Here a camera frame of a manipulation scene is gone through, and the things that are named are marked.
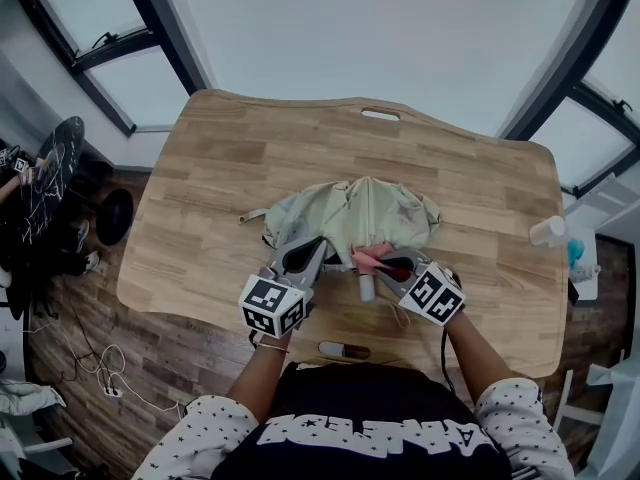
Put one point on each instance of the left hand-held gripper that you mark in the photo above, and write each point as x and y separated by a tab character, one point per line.
270	308

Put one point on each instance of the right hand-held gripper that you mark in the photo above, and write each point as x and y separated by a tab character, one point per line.
435	295

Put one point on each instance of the pink cloth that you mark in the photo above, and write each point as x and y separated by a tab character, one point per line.
367	260

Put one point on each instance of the pale green cartoon print umbrella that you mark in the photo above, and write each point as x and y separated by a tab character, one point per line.
360	208

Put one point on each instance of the person's right forearm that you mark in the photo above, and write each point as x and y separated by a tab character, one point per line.
475	353

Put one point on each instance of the person's left forearm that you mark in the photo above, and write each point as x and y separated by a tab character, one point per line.
255	378

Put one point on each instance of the person's grey shoe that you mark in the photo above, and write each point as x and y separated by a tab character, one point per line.
331	349

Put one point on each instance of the black white star print shirt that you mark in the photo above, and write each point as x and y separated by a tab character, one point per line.
370	393

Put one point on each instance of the white plastic cup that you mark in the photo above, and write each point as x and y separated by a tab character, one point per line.
547	230

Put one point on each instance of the black phone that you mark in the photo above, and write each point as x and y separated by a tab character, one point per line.
573	293

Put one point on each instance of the teal toy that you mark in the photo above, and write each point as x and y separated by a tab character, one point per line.
576	250

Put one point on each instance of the floral patterned pouch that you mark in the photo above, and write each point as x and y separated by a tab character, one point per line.
586	273

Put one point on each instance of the white side table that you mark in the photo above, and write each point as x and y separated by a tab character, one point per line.
590	290

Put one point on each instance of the round black marble table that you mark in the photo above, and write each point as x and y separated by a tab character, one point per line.
60	168

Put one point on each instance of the white grey equipment pack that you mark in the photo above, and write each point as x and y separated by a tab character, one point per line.
30	398

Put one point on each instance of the white metal frame stand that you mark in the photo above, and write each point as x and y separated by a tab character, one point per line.
585	416

